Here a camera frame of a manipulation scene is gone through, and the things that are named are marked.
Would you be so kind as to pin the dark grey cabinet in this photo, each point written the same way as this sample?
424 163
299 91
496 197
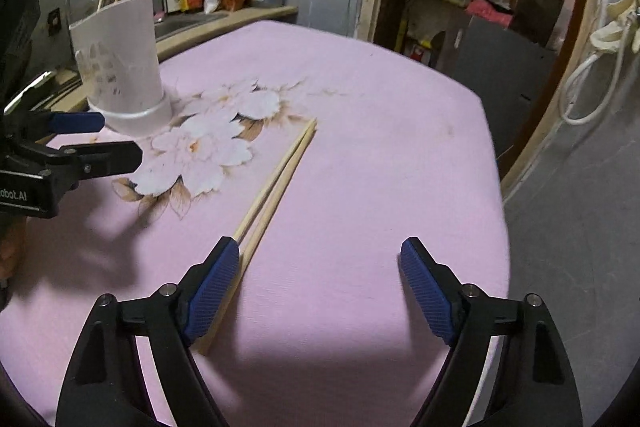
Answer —
504 69

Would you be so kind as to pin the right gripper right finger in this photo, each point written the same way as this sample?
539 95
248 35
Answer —
534 385

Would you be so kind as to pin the pink floral tablecloth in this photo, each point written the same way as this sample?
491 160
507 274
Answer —
323 331

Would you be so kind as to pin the person left hand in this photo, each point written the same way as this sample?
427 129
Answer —
13 244

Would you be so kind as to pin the light bamboo chopstick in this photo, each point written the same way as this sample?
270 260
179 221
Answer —
251 241
252 212

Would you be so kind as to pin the rubber gloves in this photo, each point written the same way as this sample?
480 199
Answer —
622 29

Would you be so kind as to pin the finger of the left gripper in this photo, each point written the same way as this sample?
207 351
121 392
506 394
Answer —
35 125
70 164

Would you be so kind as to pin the white plastic utensil holder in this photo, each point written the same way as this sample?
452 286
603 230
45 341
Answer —
115 52

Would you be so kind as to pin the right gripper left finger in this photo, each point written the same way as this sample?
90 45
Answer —
104 383

